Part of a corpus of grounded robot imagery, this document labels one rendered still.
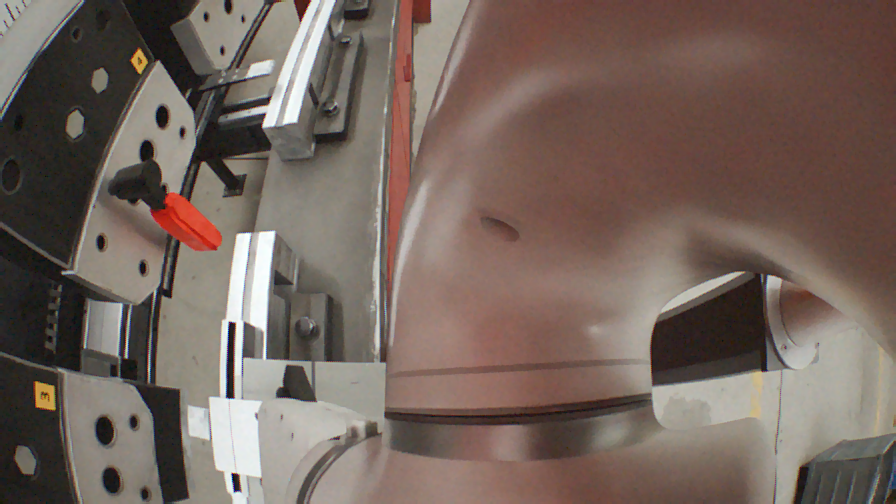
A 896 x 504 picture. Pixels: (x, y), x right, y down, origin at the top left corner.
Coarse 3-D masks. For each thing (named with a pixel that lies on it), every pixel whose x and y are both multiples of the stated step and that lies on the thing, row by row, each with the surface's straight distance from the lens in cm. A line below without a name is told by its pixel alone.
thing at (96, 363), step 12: (84, 348) 61; (84, 360) 59; (96, 360) 56; (108, 360) 55; (120, 360) 53; (132, 360) 54; (84, 372) 59; (96, 372) 56; (108, 372) 53; (120, 372) 53; (132, 372) 54; (192, 408) 45; (192, 420) 45; (204, 420) 44; (192, 432) 46; (204, 432) 44
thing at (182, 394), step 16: (144, 384) 30; (144, 400) 30; (160, 400) 32; (176, 400) 33; (160, 416) 32; (176, 416) 33; (160, 432) 32; (176, 432) 33; (160, 448) 32; (176, 448) 33; (160, 464) 32; (176, 464) 34; (160, 480) 32; (176, 480) 34; (192, 480) 37; (176, 496) 34
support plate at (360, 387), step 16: (256, 368) 41; (272, 368) 40; (304, 368) 38; (320, 368) 38; (336, 368) 37; (352, 368) 37; (368, 368) 36; (384, 368) 36; (256, 384) 41; (272, 384) 40; (320, 384) 38; (336, 384) 37; (352, 384) 37; (368, 384) 36; (384, 384) 36; (256, 400) 41; (320, 400) 38; (336, 400) 37; (352, 400) 37; (368, 400) 36; (384, 400) 36; (368, 416) 36; (256, 480) 42; (256, 496) 43
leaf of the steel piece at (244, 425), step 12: (240, 408) 41; (252, 408) 41; (240, 420) 42; (252, 420) 41; (240, 432) 42; (252, 432) 41; (240, 444) 42; (252, 444) 41; (240, 456) 42; (252, 456) 42; (240, 468) 43; (252, 468) 42
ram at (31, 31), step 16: (32, 0) 23; (48, 0) 23; (64, 0) 24; (80, 0) 25; (32, 16) 22; (48, 16) 23; (64, 16) 24; (16, 32) 22; (32, 32) 22; (48, 32) 23; (0, 48) 21; (16, 48) 22; (32, 48) 22; (0, 64) 21; (16, 64) 21; (0, 80) 21; (16, 80) 21; (0, 96) 21; (0, 112) 21
